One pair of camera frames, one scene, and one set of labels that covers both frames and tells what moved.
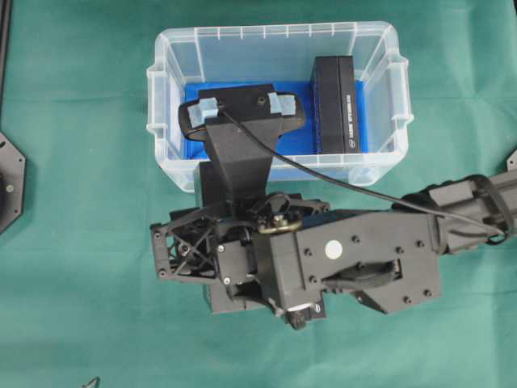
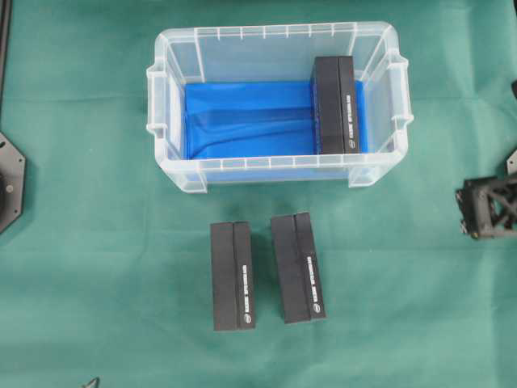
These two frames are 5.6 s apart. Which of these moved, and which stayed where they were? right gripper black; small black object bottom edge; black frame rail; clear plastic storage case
Moved: right gripper black
Stayed: small black object bottom edge; black frame rail; clear plastic storage case
